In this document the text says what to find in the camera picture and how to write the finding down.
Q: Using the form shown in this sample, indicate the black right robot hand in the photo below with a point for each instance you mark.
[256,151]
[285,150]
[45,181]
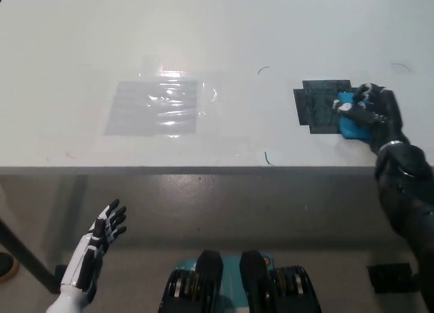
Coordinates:
[383,116]

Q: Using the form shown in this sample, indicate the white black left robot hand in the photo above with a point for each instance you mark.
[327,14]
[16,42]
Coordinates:
[89,252]

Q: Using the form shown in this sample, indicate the blue wavy sponge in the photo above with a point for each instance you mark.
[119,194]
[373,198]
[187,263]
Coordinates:
[352,130]

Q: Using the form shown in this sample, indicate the black tape marked spot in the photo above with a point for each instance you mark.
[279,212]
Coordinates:
[315,106]

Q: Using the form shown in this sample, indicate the black teal robot body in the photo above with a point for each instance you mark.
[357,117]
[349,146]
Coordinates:
[252,275]

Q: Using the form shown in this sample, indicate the black table leg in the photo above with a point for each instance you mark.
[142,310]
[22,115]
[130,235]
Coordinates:
[30,259]
[390,277]

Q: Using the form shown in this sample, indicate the brown tape roll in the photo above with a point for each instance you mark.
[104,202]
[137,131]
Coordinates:
[6,265]

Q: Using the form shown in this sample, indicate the clear plastic sheet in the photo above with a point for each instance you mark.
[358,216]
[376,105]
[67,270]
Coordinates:
[129,116]

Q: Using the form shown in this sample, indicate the clear plastic film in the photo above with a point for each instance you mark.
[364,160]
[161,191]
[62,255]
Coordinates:
[208,106]

